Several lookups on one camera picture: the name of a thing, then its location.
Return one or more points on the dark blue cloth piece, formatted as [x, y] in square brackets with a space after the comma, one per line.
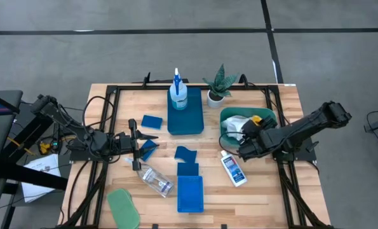
[185, 156]

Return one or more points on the white spray bottle blue trigger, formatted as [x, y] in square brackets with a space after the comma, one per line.
[178, 98]

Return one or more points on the dark grey desk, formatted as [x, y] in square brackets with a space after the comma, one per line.
[1, 143]

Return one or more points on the white paper sheets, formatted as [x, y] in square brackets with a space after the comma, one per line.
[39, 178]

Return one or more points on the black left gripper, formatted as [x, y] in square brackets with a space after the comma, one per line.
[122, 143]

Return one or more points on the yellow plug connector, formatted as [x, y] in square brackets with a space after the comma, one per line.
[44, 148]

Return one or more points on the black aluminium table frame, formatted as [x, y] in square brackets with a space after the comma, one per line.
[138, 86]

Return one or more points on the dark blue plastic tray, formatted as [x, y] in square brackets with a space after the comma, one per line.
[185, 122]

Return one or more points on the square blue sponge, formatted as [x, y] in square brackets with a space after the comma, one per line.
[187, 169]

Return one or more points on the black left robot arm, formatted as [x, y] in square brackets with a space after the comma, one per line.
[64, 117]

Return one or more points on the green cloth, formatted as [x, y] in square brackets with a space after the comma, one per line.
[123, 208]

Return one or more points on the green plant in white pot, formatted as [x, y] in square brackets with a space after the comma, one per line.
[220, 83]

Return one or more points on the blue slotted plastic basket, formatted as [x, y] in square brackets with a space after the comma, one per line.
[190, 194]

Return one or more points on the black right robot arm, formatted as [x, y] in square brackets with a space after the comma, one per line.
[309, 127]

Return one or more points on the clear spray bottle white trigger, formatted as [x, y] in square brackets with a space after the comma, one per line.
[157, 183]

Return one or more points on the white lotion bottle blue label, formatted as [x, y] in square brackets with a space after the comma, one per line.
[234, 170]

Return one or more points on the black box green light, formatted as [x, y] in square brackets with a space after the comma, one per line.
[54, 145]

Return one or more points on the black table clamp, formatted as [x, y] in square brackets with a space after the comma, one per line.
[224, 226]
[155, 226]

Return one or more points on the yellow cloth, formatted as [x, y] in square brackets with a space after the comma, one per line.
[256, 120]

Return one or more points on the white cloth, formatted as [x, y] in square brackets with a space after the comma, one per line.
[234, 125]

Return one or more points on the teal plastic bin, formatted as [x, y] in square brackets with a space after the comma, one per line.
[239, 109]

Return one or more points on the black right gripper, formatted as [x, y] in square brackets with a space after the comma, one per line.
[258, 144]

